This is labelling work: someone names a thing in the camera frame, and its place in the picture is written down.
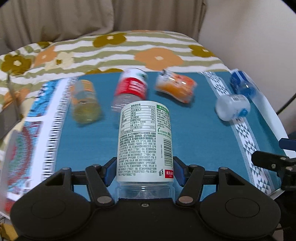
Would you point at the teal patterned mat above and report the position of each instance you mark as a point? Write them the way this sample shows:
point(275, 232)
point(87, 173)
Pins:
point(50, 139)

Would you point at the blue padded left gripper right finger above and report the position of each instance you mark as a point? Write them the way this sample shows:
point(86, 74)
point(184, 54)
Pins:
point(180, 171)

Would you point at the beige curtain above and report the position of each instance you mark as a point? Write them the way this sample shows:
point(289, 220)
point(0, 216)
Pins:
point(26, 22)

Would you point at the orange label clear cup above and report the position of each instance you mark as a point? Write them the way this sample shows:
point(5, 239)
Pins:
point(85, 106)

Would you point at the grey laptop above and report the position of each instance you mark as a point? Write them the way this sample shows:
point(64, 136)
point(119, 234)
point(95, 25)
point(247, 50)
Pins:
point(11, 114)

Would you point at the floral striped quilt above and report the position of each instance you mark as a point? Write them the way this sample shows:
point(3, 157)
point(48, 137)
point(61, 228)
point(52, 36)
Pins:
point(30, 66)

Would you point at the red label clear cup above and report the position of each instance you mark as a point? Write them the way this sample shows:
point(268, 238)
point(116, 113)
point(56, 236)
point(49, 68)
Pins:
point(132, 86)

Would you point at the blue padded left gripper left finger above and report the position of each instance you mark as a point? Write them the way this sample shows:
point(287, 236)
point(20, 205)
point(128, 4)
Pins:
point(109, 171)

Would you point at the orange cartoon label cup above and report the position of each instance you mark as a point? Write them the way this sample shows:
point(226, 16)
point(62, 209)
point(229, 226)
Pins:
point(178, 86)

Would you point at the dark blue label cup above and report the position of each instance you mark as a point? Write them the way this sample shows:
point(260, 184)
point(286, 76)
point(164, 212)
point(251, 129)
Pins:
point(242, 84)

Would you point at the clear white blue cup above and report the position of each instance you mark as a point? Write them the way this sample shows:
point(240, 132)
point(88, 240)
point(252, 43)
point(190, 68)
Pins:
point(229, 107)

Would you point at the green label clear plastic cup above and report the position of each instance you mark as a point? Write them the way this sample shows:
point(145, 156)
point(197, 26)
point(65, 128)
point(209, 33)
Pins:
point(145, 167)

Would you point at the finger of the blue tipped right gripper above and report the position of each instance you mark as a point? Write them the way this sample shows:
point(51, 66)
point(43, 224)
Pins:
point(287, 144)

